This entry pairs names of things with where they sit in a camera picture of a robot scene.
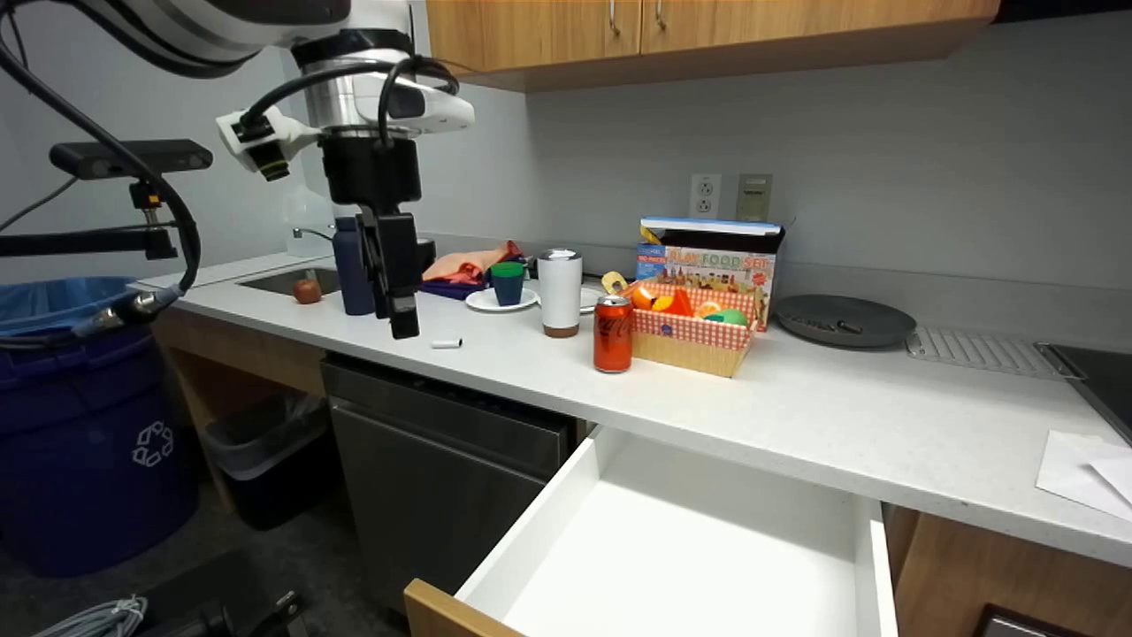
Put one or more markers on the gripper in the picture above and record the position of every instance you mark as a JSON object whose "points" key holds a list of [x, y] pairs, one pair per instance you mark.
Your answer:
{"points": [[371, 172]]}

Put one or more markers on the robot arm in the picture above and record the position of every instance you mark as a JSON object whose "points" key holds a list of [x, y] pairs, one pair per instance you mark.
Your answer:
{"points": [[221, 22]]}

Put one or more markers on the white drawer with wooden front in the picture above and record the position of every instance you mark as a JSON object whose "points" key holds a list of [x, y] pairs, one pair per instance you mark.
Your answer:
{"points": [[672, 548]]}

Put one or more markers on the tap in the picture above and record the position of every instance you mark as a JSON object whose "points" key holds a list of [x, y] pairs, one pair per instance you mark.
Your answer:
{"points": [[311, 232]]}

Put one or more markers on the dark blue bottle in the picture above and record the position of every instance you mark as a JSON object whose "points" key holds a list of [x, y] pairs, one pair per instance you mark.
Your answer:
{"points": [[353, 274]]}

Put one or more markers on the orange cloth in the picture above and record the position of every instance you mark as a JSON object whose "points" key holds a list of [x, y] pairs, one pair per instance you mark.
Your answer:
{"points": [[464, 264]]}

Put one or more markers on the red apple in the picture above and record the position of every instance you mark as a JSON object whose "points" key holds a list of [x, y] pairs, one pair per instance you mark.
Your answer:
{"points": [[307, 291]]}

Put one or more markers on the sink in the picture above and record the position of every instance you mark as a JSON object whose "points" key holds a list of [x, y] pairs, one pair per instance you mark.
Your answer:
{"points": [[287, 281]]}

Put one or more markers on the dark purple cloth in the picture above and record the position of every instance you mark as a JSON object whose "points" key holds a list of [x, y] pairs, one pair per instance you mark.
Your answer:
{"points": [[447, 288]]}

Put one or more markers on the white plate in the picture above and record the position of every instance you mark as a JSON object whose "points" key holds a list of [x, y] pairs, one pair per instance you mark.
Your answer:
{"points": [[482, 302], [591, 299]]}

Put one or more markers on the blue cup with green rim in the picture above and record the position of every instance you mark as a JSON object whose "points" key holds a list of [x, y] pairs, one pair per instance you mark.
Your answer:
{"points": [[507, 283]]}

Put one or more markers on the small white cylinder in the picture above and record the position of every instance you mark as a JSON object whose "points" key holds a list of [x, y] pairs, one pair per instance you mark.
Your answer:
{"points": [[447, 342]]}

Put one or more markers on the white tumbler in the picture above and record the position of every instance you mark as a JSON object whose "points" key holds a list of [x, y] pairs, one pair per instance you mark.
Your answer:
{"points": [[560, 292]]}

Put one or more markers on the red soda can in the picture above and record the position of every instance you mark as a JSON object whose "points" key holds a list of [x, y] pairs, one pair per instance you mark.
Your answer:
{"points": [[613, 336]]}

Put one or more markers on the toy orange slice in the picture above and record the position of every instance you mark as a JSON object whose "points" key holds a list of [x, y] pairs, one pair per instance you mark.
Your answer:
{"points": [[643, 297]]}

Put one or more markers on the black trash bin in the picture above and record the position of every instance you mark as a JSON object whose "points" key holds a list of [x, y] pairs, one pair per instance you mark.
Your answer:
{"points": [[270, 460]]}

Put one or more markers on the stainless steel dishwasher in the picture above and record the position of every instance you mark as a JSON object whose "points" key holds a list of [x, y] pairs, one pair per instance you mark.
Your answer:
{"points": [[424, 478]]}

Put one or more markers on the orange toy wedge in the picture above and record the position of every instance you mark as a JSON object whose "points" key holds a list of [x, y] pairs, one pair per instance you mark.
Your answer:
{"points": [[678, 304]]}

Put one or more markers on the toy food box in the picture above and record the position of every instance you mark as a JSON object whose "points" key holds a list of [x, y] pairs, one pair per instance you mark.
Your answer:
{"points": [[707, 265]]}

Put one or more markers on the red checkered basket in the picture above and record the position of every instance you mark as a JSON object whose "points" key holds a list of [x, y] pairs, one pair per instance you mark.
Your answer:
{"points": [[694, 341]]}

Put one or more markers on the blue recycling bin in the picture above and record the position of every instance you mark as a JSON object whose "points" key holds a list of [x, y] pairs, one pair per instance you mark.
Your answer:
{"points": [[84, 425]]}

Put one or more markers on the green toy ball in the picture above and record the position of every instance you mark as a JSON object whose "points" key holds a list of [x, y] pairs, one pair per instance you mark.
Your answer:
{"points": [[730, 317]]}

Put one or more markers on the grey round plate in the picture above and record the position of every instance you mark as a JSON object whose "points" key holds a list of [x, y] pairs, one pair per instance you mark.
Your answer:
{"points": [[840, 320]]}

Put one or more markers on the grey ribbed drying mat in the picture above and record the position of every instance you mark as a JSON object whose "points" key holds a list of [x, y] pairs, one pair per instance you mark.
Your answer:
{"points": [[982, 352]]}

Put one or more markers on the black cooktop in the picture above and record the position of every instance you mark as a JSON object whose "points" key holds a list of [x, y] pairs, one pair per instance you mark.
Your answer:
{"points": [[1101, 380]]}

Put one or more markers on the wooden cabinet door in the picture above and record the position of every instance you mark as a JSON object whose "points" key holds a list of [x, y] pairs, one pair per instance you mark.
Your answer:
{"points": [[1017, 575]]}

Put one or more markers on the white paper sheet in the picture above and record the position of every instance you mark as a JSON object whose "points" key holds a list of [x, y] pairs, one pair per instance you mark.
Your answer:
{"points": [[1074, 473]]}

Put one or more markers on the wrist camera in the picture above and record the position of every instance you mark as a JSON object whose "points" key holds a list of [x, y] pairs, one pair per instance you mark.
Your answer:
{"points": [[265, 141]]}

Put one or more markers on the camera on mount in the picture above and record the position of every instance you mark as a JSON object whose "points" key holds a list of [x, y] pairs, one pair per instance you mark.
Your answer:
{"points": [[133, 157]]}

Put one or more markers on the white wall socket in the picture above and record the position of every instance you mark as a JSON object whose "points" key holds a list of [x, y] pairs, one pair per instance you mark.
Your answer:
{"points": [[705, 195]]}

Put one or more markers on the wooden wall cabinet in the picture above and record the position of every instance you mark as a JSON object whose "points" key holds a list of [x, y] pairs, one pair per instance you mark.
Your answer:
{"points": [[707, 35]]}

